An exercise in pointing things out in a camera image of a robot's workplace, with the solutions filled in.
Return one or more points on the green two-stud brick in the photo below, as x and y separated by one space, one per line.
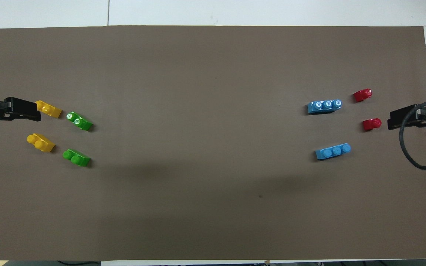
77 159
81 122

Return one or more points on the blue three-stud brick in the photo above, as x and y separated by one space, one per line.
331 152
322 108

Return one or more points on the red one-stud brick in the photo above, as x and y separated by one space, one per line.
371 125
362 96

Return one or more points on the yellow two-stud brick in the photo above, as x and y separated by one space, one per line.
42 143
49 109

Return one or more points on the brown table mat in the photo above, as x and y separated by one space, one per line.
213 147

